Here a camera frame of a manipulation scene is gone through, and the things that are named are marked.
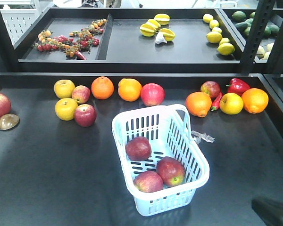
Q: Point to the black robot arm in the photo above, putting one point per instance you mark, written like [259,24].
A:
[268,210]

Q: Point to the large red apple back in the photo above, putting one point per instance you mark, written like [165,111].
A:
[152,94]

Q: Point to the orange back middle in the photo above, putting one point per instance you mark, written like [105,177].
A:
[129,89]

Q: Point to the orange back left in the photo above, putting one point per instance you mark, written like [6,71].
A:
[102,88]

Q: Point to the red apple front pair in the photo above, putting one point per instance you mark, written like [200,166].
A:
[85,115]

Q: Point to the orange with nub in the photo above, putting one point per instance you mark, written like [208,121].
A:
[198,104]

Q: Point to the small red apple pair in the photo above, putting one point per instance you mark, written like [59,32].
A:
[81,94]

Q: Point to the crumpled clear plastic wrap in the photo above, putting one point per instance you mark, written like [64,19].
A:
[202,137]

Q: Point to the red chili pepper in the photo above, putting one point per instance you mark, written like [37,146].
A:
[216,103]

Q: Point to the yellow apple front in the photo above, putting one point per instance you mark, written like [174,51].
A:
[65,109]

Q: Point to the yellow apple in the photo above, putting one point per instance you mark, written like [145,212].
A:
[64,88]
[65,109]
[231,104]

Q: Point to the white garlic bulb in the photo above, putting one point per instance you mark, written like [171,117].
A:
[160,38]

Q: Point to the yellow apple back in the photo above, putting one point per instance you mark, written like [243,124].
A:
[64,88]

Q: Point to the cherry tomato vine cluster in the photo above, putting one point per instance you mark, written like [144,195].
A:
[74,44]

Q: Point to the red bell pepper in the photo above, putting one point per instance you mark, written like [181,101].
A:
[237,86]

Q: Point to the yellow lemon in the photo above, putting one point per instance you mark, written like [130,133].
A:
[226,49]

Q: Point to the round orange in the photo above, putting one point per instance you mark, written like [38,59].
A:
[255,100]

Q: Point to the brown half shell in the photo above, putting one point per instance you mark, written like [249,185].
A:
[9,121]

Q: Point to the green avocado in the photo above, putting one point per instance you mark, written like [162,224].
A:
[239,16]

